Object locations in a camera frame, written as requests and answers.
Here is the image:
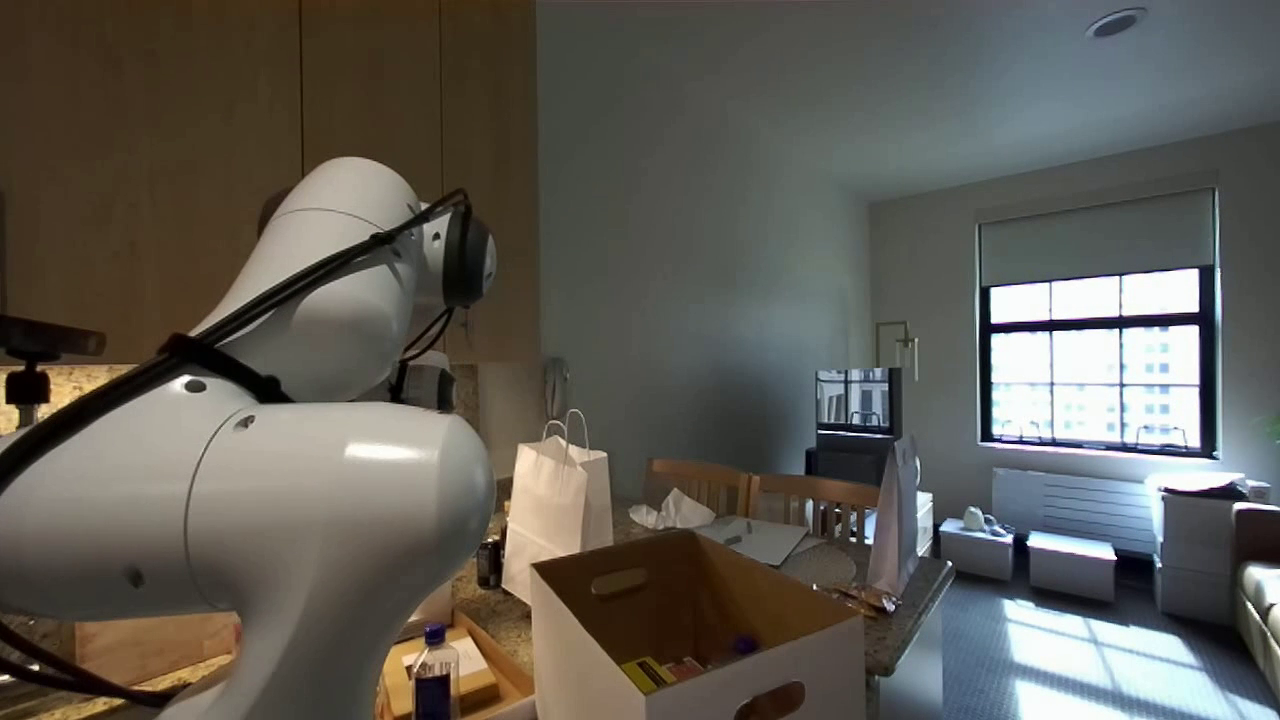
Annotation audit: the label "white cardboard storage box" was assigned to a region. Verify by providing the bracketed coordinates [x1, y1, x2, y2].
[529, 530, 873, 720]

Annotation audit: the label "white floor box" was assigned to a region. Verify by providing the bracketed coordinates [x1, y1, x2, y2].
[936, 517, 1021, 583]
[1022, 530, 1119, 610]

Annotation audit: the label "wooden chair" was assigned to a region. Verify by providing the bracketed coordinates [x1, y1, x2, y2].
[639, 455, 753, 519]
[745, 471, 883, 554]

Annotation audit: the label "crumpled white tissue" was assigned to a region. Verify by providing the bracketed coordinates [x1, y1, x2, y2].
[623, 489, 719, 537]

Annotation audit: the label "white notebook papers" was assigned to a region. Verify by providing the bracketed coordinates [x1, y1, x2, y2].
[694, 517, 811, 574]

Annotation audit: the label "small television screen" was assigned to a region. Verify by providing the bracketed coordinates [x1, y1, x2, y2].
[811, 364, 903, 440]

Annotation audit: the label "black television stand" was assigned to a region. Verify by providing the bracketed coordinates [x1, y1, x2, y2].
[798, 435, 894, 491]

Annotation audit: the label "white printed shopping bag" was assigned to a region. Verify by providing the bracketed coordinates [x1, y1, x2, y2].
[863, 431, 929, 597]

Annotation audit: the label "yellow book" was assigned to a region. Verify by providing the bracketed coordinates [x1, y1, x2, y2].
[614, 652, 675, 696]

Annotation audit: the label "wooden tray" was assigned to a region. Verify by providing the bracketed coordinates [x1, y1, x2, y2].
[377, 611, 537, 720]

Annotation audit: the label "white radiator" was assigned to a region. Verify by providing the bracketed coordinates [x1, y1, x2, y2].
[986, 466, 1158, 557]

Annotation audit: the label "black framed window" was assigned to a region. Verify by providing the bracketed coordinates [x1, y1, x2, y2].
[974, 264, 1220, 461]

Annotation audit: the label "white roller blind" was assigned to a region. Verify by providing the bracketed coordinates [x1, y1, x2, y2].
[971, 184, 1220, 292]

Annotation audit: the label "round ceiling light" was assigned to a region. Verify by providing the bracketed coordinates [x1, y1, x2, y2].
[1079, 3, 1147, 43]

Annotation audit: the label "white drawer unit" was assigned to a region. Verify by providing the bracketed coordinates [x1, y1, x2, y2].
[1152, 483, 1250, 633]

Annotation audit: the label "white wall phone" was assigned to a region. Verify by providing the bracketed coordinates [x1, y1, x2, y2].
[537, 356, 571, 424]

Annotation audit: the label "white paper bag with handles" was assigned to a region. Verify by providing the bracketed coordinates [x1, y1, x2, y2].
[494, 410, 614, 611]

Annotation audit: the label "wooden wall cabinets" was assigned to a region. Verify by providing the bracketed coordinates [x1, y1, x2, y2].
[0, 0, 545, 372]

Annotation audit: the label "black camera on tripod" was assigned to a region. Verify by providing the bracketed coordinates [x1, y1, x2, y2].
[0, 313, 108, 431]

